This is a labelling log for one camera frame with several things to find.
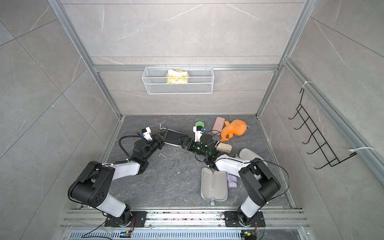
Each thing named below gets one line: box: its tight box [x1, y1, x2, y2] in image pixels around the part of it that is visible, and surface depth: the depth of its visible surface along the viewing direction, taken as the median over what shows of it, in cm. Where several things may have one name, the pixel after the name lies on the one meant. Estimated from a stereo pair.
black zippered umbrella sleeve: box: [160, 124, 189, 147], surface depth 82 cm
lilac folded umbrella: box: [227, 173, 238, 188], surface depth 85 cm
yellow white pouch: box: [167, 69, 188, 84], surface depth 89 cm
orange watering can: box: [220, 119, 247, 142], surface depth 107 cm
